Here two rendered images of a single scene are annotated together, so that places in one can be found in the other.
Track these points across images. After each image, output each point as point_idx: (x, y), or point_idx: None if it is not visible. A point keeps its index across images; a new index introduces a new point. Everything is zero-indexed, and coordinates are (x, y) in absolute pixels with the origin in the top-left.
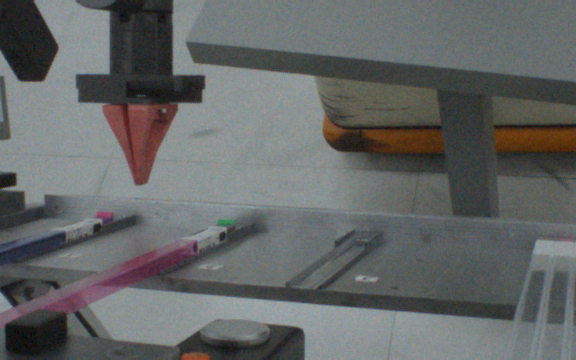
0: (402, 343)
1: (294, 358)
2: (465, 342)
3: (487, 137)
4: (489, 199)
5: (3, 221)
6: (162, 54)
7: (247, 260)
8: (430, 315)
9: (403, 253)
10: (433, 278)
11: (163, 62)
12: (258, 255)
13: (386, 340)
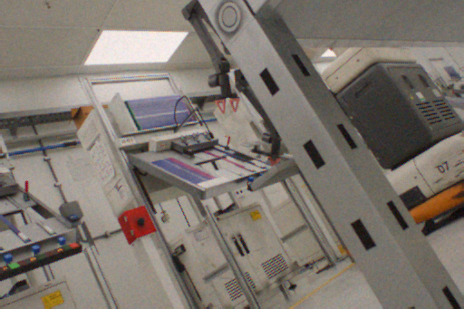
0: (347, 263)
1: (188, 152)
2: (340, 268)
3: (319, 203)
4: (330, 225)
5: (268, 164)
6: (271, 150)
7: (239, 169)
8: (351, 262)
9: (236, 176)
10: (223, 173)
11: (271, 151)
12: (241, 170)
13: (350, 261)
